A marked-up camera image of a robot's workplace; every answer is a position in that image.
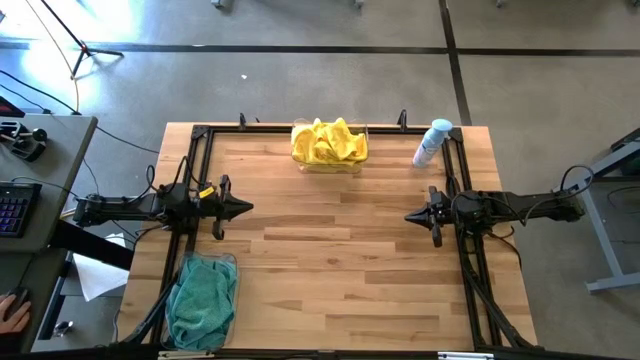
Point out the yellow tape label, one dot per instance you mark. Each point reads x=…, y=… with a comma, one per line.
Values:
x=206, y=193

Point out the light blue Febreze spray bottle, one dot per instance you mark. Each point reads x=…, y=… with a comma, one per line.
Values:
x=430, y=145

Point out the grey metal table frame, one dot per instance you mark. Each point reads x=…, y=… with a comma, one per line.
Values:
x=602, y=235

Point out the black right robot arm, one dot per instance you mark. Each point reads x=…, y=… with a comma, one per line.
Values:
x=530, y=210

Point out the black table clamp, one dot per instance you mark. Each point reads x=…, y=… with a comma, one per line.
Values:
x=402, y=120
x=242, y=121

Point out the black desk support beam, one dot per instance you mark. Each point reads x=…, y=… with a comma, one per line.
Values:
x=95, y=247

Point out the grey side desk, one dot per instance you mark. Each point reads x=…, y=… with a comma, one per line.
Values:
x=55, y=150

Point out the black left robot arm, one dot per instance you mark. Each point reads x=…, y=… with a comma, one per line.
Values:
x=120, y=209

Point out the black tripod stand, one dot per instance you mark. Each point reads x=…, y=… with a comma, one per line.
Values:
x=102, y=52

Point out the teal microfiber towel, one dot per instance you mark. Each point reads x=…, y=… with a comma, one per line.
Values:
x=231, y=272
x=180, y=340
x=202, y=305

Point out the silver metal bracket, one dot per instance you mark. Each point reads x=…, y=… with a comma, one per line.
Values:
x=185, y=355
x=465, y=356

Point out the black desk clamp device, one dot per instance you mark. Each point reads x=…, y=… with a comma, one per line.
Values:
x=27, y=145

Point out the person's hand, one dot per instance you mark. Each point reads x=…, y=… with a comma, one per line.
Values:
x=12, y=317

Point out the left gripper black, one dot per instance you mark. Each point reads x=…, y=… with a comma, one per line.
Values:
x=207, y=210

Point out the black computer mouse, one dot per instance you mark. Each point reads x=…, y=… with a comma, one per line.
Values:
x=20, y=295

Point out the clear plastic basket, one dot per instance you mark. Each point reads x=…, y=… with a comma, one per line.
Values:
x=235, y=340
x=362, y=169

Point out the black computer keyboard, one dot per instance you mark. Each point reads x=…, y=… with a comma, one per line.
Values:
x=17, y=210

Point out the black aluminium table frame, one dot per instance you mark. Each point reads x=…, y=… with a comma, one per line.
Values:
x=235, y=130

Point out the white paper sheet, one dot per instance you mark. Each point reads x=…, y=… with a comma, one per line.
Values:
x=95, y=277

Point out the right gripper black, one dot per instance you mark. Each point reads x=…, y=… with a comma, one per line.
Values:
x=450, y=215

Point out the black flat device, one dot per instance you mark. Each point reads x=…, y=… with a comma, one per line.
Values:
x=7, y=109

